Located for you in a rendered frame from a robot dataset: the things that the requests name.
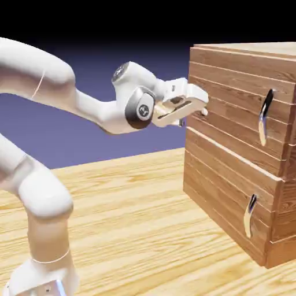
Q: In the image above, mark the short wood cabinet door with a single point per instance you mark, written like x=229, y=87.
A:
x=219, y=175

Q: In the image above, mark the light wood cabinet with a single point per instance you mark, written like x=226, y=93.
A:
x=286, y=208

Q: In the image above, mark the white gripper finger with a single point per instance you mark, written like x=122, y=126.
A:
x=181, y=122
x=204, y=112

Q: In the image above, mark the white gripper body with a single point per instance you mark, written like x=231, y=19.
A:
x=196, y=97

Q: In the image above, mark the tall wood cabinet door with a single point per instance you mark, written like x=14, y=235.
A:
x=231, y=92

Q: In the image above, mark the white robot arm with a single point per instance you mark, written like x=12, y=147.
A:
x=46, y=76

